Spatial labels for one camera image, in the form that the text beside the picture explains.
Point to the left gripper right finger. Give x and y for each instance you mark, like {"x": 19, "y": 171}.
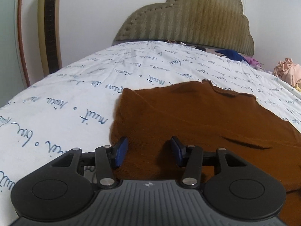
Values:
{"x": 230, "y": 185}

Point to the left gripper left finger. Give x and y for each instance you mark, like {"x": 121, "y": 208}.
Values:
{"x": 66, "y": 185}

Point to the brown knit garment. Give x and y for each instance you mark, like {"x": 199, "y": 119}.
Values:
{"x": 201, "y": 114}

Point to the pink clothes pile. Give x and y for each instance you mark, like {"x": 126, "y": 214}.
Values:
{"x": 288, "y": 72}

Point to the white script-print bed sheet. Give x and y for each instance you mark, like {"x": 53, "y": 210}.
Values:
{"x": 74, "y": 106}

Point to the frosted glass door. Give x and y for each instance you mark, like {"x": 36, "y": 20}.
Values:
{"x": 14, "y": 75}

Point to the purple cloth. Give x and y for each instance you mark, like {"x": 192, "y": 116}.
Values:
{"x": 253, "y": 62}

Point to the dark blue cloth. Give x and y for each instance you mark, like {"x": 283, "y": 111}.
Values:
{"x": 231, "y": 54}

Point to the olive padded headboard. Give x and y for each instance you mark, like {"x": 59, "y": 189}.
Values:
{"x": 213, "y": 23}

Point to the gold tower air conditioner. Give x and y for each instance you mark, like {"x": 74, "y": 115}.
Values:
{"x": 48, "y": 34}

